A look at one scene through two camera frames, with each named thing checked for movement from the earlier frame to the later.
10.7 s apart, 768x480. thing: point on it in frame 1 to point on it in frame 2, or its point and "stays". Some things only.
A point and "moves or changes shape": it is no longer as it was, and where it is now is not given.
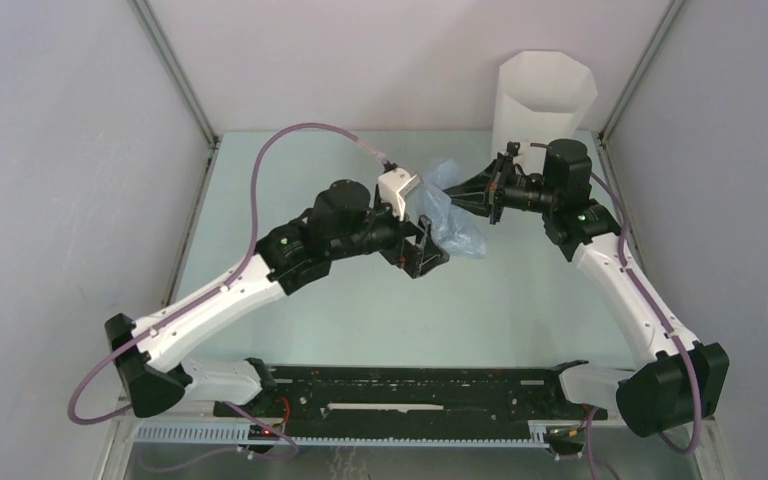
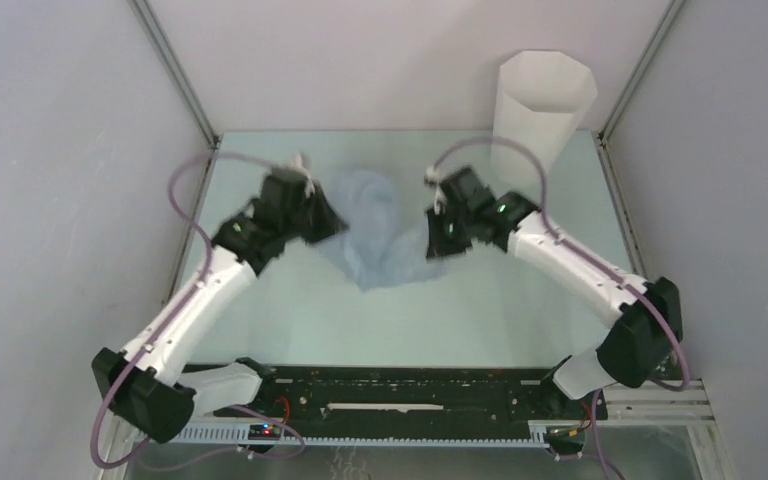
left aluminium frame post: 145,15 stays
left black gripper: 418,258 to 330,222
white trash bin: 539,96 stays
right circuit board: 566,434 stays
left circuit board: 257,432 stays
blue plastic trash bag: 461,231 moves or changes shape
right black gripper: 473,195 to 439,246
